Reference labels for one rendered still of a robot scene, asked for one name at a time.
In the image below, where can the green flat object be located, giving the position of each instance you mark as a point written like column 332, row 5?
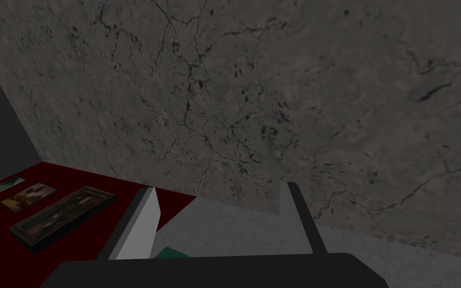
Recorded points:
column 170, row 253

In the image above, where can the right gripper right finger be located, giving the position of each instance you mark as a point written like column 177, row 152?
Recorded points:
column 300, row 224

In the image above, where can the large dark framed painting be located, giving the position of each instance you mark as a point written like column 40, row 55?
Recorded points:
column 60, row 218

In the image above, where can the small unframed brown painting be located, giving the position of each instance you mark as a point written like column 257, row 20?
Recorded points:
column 28, row 196

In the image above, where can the small pale green painting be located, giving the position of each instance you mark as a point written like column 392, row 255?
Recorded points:
column 7, row 184

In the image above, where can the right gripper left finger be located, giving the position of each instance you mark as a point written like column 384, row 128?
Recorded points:
column 136, row 232

